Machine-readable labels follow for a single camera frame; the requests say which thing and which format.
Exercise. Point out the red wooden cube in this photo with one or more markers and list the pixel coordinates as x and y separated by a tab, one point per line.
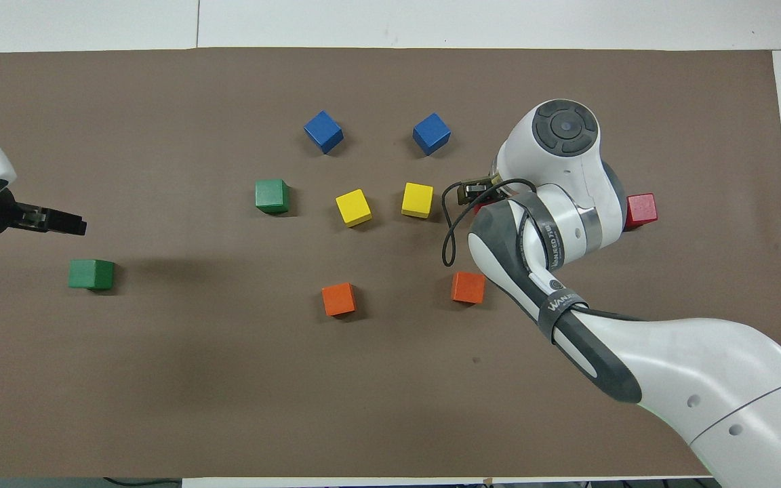
480	208
641	209

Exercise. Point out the green wooden cube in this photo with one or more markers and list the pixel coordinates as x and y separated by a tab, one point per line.
91	274
272	195

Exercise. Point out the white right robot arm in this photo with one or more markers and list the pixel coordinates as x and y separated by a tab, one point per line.
702	366

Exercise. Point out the yellow wooden cube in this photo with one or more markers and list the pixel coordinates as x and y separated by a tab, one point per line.
417	200
353	207

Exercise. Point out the blue wooden cube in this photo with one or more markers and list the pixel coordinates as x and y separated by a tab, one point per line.
323	131
431	133

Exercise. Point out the orange wooden cube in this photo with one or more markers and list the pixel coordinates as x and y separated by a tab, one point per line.
339	299
468	287

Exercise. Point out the brown paper table mat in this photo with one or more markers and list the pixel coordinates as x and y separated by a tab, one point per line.
228	379

